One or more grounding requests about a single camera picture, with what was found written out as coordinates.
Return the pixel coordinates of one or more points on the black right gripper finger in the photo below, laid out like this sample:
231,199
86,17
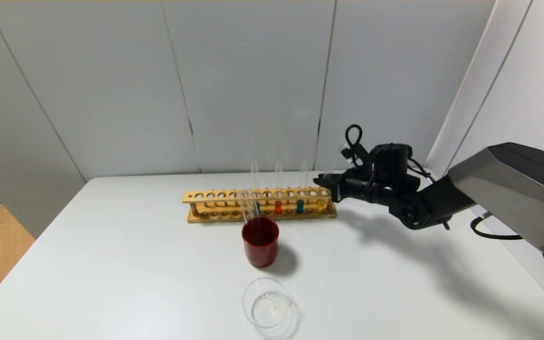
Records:
327,186
324,178

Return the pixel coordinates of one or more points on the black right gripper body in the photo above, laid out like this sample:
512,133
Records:
337,187

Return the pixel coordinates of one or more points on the test tube with yellow pigment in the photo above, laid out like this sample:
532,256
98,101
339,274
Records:
323,200

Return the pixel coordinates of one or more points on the test tube with blue pigment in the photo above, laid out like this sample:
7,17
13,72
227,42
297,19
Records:
301,189

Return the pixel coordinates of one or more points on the test tube with red pigment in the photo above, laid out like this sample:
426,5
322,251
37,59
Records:
278,189

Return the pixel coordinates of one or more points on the test tube with teal pigment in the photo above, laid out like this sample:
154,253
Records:
254,174

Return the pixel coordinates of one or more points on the empty glass test tube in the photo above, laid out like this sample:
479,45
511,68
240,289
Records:
250,208
244,203

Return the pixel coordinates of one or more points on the wooden test tube rack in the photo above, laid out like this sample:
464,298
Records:
206,196

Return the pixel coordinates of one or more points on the dark red plastic cup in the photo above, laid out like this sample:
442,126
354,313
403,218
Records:
260,250

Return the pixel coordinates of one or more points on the clear glass beaker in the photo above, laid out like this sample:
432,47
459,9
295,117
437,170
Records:
267,307

